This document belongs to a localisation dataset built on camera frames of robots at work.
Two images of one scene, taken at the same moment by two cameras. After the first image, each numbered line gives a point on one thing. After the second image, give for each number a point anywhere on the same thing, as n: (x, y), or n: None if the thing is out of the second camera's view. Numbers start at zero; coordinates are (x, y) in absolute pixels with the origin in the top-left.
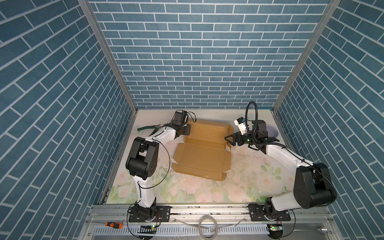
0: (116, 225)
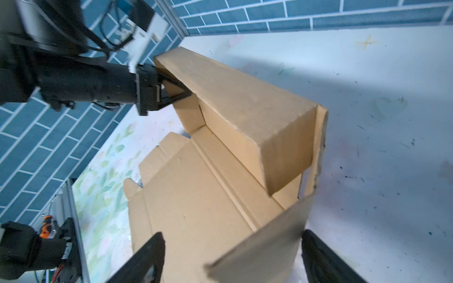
0: (46, 227)
